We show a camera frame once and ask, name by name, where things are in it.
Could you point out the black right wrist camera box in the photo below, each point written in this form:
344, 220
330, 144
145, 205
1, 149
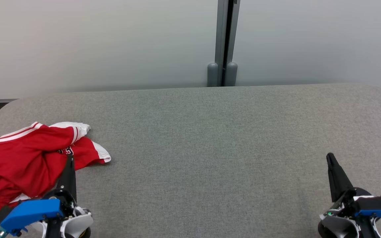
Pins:
379, 201

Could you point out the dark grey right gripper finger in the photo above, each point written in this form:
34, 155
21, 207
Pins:
345, 185
334, 185

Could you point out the red Bulls basketball jersey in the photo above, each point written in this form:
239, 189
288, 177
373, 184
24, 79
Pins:
28, 137

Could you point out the blue left camera mount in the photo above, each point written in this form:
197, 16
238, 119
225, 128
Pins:
28, 211

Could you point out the grey metal partition post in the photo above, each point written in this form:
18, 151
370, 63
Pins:
219, 33

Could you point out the red Bulls basketball shorts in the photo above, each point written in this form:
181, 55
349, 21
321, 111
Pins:
88, 153

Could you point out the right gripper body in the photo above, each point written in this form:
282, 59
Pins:
339, 224

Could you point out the grey fabric sofa seat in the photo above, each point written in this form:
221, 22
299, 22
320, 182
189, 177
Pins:
210, 148

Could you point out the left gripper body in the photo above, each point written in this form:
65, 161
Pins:
71, 218

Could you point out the grey cylindrical post foot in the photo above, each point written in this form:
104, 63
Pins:
231, 74
212, 74

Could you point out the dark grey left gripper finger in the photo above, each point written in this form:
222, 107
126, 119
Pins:
73, 181
65, 178

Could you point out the grey baseboard rail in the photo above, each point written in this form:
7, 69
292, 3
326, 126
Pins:
2, 100

